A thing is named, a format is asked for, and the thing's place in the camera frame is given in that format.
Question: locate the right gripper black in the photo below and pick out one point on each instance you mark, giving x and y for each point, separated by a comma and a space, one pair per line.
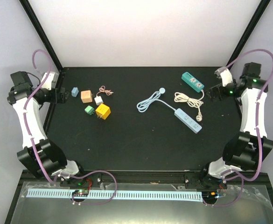
213, 90

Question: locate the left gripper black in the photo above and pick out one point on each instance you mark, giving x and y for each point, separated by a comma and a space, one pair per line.
62, 99

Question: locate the small blue plug adapter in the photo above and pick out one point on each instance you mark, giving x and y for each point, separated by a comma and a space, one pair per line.
74, 91

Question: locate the peach dragon cube adapter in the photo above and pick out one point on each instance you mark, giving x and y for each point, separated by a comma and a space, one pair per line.
86, 96

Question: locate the green cube adapter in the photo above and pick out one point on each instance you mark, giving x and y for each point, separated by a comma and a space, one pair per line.
89, 110

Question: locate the teal power strip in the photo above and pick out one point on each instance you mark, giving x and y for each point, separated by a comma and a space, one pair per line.
192, 82

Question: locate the white usb charger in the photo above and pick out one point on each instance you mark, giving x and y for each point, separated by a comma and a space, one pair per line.
98, 100

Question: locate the light blue power strip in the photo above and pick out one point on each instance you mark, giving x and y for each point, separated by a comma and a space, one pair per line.
187, 120

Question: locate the yellow cube adapter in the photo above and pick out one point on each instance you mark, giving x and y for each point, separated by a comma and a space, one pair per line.
103, 111

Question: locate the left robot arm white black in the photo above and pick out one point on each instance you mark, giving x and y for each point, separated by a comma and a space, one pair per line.
39, 155

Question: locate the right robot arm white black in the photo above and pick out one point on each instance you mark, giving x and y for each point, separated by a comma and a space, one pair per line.
245, 152

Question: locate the left circuit board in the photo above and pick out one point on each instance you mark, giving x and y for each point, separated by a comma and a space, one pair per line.
80, 193

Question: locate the circuit board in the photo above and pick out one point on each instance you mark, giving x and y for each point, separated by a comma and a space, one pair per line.
208, 195
80, 193

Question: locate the right circuit board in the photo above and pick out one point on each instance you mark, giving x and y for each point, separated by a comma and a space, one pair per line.
208, 195

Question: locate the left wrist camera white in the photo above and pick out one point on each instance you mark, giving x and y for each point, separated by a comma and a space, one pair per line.
49, 81

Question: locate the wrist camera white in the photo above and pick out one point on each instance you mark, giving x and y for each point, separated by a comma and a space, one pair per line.
49, 81
225, 75

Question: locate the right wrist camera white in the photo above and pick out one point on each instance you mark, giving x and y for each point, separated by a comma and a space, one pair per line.
225, 75

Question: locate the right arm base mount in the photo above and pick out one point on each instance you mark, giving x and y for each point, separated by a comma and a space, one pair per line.
196, 180

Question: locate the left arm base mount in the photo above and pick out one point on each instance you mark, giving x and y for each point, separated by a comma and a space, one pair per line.
91, 181

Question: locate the right black frame post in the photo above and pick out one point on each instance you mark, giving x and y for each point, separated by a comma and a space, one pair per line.
261, 8

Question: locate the black frame post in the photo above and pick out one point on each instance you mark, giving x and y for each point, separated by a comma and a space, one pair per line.
40, 31
261, 8

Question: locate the left black frame post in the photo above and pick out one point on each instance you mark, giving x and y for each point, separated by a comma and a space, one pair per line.
40, 31

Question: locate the light blue slotted cable duct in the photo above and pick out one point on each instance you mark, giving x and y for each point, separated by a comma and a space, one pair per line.
118, 195

